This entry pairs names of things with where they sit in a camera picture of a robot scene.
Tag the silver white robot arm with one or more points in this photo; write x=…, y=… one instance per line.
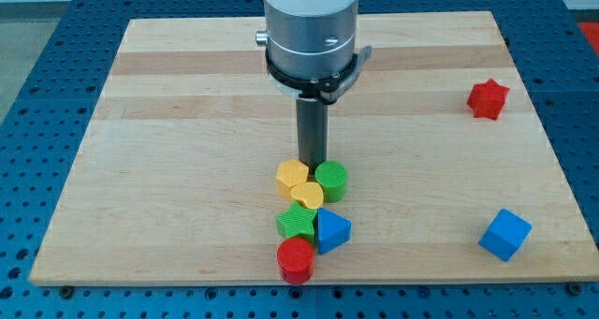
x=310, y=46

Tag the green star block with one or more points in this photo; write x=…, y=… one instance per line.
x=297, y=221

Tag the red star block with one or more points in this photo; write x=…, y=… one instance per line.
x=487, y=99

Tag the yellow hexagon block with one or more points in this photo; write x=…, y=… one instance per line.
x=289, y=174

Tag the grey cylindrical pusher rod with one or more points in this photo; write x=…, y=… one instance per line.
x=312, y=125

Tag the green cylinder block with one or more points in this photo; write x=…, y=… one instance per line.
x=332, y=177

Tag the yellow heart block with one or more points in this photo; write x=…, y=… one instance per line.
x=309, y=194

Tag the blue triangle block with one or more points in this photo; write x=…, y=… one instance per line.
x=333, y=230

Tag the red cylinder block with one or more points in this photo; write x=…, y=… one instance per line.
x=295, y=259

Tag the wooden board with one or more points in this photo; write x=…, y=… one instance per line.
x=174, y=181

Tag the blue cube block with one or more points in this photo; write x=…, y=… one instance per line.
x=505, y=234

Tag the blue perforated metal table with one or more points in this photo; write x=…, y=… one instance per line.
x=43, y=130

